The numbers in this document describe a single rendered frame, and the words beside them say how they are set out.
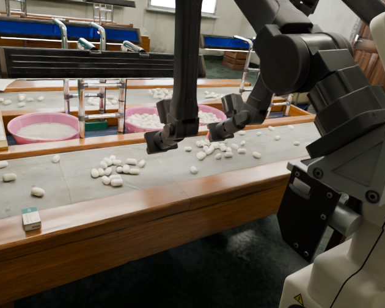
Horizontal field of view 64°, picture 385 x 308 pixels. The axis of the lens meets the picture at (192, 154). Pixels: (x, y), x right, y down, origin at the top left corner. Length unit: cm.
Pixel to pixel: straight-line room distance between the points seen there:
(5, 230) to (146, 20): 596
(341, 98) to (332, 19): 593
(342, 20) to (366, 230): 569
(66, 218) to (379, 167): 68
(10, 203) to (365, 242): 83
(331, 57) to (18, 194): 84
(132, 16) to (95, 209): 574
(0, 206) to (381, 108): 86
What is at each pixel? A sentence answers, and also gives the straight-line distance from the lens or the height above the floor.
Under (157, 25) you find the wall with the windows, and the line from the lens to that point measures 668.
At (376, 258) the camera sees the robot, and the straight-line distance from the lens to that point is 64.
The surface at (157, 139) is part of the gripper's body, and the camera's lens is 92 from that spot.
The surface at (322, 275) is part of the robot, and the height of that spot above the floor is 87.
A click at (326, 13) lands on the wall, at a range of 641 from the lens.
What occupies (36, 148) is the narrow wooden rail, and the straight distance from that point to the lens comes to 116.
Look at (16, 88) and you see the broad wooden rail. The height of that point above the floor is 76.
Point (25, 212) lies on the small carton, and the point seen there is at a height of 79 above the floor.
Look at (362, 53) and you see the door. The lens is 587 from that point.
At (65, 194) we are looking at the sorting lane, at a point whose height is 74.
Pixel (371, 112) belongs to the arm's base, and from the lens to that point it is 37.
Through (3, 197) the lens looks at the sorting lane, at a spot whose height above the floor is 74.
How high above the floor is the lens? 130
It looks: 27 degrees down
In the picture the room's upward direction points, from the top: 9 degrees clockwise
